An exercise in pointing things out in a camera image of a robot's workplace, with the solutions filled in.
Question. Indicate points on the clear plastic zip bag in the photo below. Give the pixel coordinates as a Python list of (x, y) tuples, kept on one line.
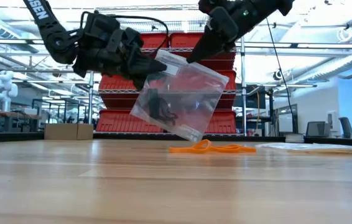
[(194, 102), (303, 146)]

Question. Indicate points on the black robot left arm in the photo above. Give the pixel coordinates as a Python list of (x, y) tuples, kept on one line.
[(61, 46)]

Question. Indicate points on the small brown cardboard box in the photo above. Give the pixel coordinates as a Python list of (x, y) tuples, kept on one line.
[(67, 130)]

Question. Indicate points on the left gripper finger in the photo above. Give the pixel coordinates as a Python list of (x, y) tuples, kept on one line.
[(135, 42), (145, 66)]

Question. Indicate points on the red plastic storage bin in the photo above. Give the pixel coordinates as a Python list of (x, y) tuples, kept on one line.
[(113, 121), (222, 124), (182, 40), (225, 62), (117, 82), (151, 40)]

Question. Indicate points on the black aluminium table frame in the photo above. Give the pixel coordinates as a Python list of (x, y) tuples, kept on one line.
[(8, 137)]

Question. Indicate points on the black computer monitor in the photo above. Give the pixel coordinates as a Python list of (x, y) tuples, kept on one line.
[(250, 101)]

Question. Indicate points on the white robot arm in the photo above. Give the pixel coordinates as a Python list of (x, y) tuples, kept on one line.
[(3, 90)]

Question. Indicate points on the wooden workbench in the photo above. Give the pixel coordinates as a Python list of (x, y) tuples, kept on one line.
[(8, 113)]

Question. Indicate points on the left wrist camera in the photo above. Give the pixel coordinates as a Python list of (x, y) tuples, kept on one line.
[(99, 28)]

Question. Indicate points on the black ceiling dome camera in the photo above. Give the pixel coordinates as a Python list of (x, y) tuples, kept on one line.
[(278, 75)]

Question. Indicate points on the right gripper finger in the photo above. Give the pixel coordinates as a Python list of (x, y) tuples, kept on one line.
[(231, 45), (222, 25)]

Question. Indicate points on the orange rubber band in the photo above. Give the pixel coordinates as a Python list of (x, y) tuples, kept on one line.
[(185, 150), (235, 149)]

